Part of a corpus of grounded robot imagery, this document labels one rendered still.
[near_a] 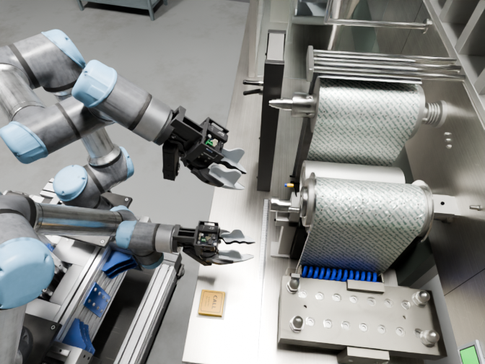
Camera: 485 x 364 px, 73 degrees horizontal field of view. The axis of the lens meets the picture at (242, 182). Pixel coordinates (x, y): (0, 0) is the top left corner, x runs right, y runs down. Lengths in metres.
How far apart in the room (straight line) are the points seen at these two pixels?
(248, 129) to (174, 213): 1.03
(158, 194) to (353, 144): 1.71
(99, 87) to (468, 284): 0.80
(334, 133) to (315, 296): 0.43
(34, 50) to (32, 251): 0.54
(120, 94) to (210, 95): 2.52
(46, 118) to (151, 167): 1.92
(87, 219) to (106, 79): 0.46
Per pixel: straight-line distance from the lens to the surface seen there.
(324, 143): 0.91
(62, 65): 1.04
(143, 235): 0.90
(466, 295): 0.86
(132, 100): 0.59
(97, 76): 0.59
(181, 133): 0.62
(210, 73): 3.36
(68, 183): 1.22
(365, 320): 0.96
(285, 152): 1.37
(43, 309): 1.41
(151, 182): 2.48
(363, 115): 0.86
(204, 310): 1.03
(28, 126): 0.68
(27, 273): 0.72
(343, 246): 0.87
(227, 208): 1.20
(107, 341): 1.85
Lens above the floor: 1.91
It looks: 53 degrees down
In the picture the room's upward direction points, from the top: straight up
